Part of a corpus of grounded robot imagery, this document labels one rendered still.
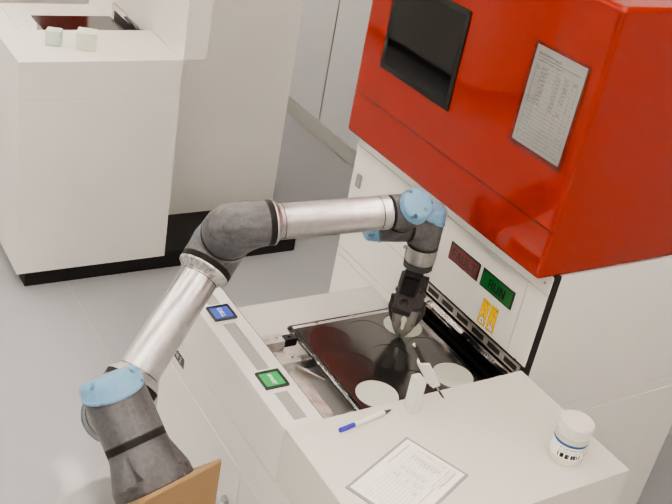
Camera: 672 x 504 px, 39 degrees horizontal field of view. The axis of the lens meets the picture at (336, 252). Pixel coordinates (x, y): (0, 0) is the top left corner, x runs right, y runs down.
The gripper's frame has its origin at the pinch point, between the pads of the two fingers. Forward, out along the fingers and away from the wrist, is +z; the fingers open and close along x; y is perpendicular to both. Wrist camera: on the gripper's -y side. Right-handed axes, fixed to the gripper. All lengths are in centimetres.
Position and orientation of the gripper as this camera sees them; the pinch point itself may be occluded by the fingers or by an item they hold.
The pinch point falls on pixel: (400, 334)
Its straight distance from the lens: 233.3
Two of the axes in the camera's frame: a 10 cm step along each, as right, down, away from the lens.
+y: 2.2, -4.4, 8.7
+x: -9.6, -2.5, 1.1
